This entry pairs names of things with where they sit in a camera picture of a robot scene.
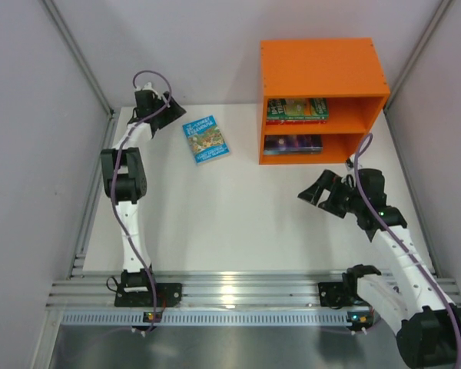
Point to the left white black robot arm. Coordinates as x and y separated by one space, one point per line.
125 182

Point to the orange wooden shelf cabinet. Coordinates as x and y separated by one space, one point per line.
345 71

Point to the aluminium mounting rail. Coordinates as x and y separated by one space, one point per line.
204 290

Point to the red treehouse book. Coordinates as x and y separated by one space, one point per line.
295 122

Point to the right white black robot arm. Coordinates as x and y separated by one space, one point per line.
424 319

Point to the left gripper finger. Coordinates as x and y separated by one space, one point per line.
158 123
174 110

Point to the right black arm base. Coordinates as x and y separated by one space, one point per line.
338 294

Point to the slotted grey cable duct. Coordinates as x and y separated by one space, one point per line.
178 318

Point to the light blue treehouse book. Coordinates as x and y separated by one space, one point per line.
205 139

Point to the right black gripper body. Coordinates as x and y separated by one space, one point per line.
333 194

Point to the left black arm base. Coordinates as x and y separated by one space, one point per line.
150 294

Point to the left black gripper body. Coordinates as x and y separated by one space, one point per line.
165 115

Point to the dark purple galaxy book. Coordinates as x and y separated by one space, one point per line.
293 142

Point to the green treehouse book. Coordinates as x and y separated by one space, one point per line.
297 109

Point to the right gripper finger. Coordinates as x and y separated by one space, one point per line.
313 193
337 203

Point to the teal ocean cover book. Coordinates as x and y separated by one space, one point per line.
277 152

